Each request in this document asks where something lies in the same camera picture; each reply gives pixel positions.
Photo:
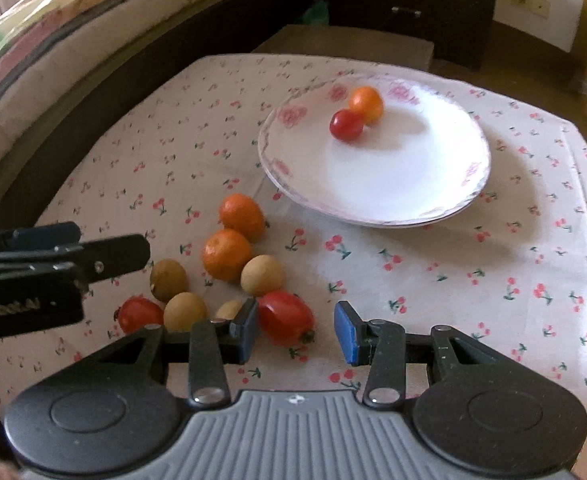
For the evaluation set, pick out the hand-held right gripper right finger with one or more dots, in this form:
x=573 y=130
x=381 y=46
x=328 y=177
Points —
x=346 y=332

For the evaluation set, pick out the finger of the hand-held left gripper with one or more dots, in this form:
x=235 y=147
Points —
x=38 y=237
x=118 y=255

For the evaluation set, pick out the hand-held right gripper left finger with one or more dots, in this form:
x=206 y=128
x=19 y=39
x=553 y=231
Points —
x=247 y=332

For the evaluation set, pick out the small tan longan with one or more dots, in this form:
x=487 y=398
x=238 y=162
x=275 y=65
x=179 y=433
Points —
x=228 y=308

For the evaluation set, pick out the red tomato with stem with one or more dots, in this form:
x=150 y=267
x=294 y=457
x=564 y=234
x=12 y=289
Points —
x=286 y=317

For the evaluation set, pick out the dark brown longan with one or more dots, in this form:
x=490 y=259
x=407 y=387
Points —
x=168 y=280

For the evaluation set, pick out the white floral plate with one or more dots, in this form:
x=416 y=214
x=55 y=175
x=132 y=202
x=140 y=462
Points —
x=398 y=170

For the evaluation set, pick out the orange mandarin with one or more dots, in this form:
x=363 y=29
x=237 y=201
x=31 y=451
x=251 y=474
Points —
x=241 y=215
x=226 y=254

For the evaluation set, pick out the cherry print tablecloth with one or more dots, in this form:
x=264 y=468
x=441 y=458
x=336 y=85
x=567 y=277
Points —
x=123 y=160

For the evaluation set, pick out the beige mattress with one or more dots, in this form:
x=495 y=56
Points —
x=73 y=67

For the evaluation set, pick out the small red tomato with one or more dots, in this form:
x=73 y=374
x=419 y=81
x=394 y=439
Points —
x=346 y=125

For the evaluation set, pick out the patterned blanket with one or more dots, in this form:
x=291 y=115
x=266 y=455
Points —
x=48 y=15

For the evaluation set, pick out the small orange tomato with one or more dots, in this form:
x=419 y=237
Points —
x=367 y=104

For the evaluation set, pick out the green item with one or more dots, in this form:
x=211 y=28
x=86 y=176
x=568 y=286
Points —
x=318 y=12

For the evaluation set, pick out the dark wooden cabinet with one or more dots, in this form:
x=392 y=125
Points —
x=448 y=20

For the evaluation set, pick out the dark wooden bed frame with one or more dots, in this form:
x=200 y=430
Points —
x=138 y=55

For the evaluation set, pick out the white wall socket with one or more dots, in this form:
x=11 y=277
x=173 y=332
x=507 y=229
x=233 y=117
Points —
x=528 y=2

